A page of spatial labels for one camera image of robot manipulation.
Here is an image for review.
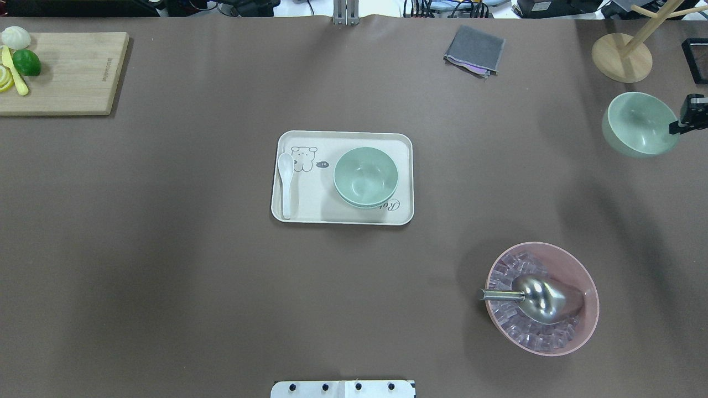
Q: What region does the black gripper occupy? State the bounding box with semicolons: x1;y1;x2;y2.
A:
669;94;707;134

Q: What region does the green bowl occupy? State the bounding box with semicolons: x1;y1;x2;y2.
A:
602;92;680;158
333;147;399;204
338;192;393;209

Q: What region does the wooden mug tree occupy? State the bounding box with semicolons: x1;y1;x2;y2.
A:
591;1;707;83

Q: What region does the metal ice scoop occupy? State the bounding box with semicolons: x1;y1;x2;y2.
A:
476;274;585;324

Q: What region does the grey folded cloth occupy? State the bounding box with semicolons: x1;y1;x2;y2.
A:
443;25;506;78

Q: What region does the pink bowl with ice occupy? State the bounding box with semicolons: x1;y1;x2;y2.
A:
485;242;600;356

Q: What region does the green bowl on tray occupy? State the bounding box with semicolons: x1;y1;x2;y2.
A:
338;192;393;209

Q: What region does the beige serving tray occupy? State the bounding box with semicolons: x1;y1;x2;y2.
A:
270;129;415;225

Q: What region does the white ceramic spoon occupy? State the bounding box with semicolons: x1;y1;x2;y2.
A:
277;152;294;219

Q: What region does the bamboo cutting board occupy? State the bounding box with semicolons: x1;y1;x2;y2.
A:
1;32;129;116

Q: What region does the green lime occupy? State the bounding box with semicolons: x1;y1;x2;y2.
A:
11;49;42;76

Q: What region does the white garlic bulb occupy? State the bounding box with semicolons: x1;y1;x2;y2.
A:
1;25;32;50

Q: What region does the yellow plastic knife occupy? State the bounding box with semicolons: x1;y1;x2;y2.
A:
2;46;29;96

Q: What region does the aluminium frame post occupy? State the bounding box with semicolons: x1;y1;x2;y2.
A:
333;0;361;26

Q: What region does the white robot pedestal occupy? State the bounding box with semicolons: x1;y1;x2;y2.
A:
270;379;417;397

